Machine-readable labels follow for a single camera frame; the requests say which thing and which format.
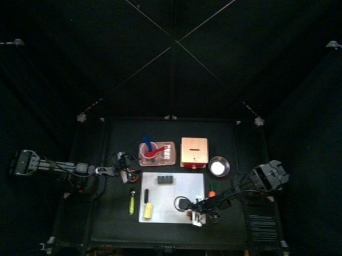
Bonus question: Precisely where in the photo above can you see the green segmented seaweed strip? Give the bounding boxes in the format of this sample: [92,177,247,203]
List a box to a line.
[155,175,175,185]

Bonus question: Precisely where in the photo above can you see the red plastic spatula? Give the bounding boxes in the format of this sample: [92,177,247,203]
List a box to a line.
[143,144,172,158]

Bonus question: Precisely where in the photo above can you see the yellow egg sushi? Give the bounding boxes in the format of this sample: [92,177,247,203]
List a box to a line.
[141,201,155,220]

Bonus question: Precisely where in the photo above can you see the green seaweed band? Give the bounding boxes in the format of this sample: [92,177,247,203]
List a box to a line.
[173,195,191,212]

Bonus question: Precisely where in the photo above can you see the white cutting board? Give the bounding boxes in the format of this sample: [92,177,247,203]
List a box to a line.
[137,171,207,225]

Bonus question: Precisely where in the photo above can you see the printed warning label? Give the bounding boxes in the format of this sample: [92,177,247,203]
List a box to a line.
[246,213,278,248]

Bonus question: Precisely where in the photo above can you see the pink plastic tray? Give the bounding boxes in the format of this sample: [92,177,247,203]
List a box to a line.
[136,140,177,167]

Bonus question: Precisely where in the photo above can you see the blue plastic utensil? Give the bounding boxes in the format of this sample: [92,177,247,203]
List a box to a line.
[141,134,153,158]

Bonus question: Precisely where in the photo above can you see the orange toy carrot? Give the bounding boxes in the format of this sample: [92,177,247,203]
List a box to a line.
[207,182,218,199]

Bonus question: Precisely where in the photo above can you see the green handled metal scoop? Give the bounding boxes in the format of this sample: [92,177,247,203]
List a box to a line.
[128,188,137,216]

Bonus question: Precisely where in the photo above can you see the thin white cord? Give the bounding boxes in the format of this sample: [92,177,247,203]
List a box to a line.
[81,0,236,113]
[123,0,260,118]

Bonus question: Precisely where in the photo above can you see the small orange cup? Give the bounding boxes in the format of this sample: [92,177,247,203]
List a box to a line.
[125,169,140,183]

